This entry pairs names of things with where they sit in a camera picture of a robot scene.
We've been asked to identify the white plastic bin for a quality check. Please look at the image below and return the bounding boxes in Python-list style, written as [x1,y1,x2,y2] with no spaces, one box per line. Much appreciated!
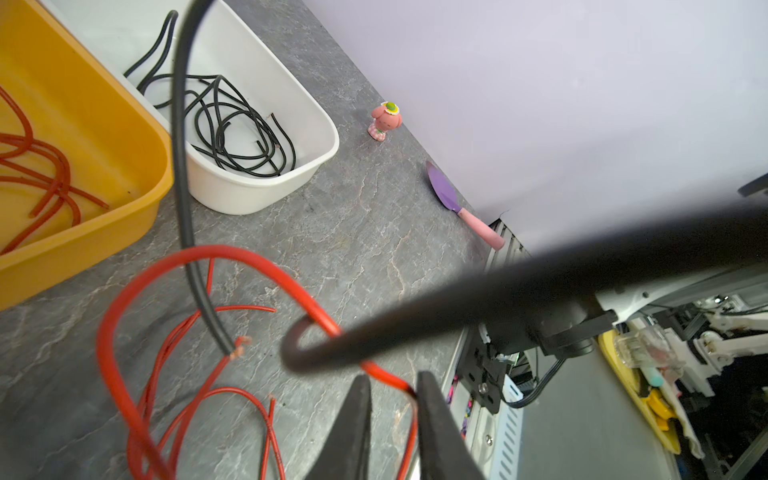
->
[47,1,339,215]

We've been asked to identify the black cable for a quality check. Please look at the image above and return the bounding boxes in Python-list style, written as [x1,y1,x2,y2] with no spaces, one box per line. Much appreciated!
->
[122,9,298,179]
[170,0,768,374]

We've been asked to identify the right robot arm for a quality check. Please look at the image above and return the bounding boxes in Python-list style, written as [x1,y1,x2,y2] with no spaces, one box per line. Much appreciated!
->
[465,173,767,358]

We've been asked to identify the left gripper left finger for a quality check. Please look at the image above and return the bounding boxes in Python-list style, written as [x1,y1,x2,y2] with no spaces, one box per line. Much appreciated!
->
[306,375,372,480]

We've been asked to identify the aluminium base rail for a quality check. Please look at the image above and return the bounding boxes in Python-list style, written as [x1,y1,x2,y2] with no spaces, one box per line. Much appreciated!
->
[440,218,541,480]

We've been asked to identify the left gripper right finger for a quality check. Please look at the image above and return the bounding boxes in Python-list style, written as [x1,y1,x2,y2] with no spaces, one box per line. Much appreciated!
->
[416,371,484,480]

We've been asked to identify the red cables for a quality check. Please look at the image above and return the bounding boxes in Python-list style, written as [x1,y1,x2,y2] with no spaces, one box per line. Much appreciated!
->
[95,244,421,480]

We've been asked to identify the yellow plastic bin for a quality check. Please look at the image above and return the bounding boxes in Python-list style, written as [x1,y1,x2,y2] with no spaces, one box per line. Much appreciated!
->
[1,1,173,308]

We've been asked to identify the pink toy figure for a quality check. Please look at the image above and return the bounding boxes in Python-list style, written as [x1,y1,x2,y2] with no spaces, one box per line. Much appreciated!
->
[367,102,403,142]

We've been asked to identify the purple object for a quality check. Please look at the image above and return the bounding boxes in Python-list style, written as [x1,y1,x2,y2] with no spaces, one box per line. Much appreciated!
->
[426,161,505,251]

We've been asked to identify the red cable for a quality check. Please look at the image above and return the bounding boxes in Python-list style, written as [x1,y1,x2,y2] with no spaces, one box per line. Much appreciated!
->
[0,83,111,256]

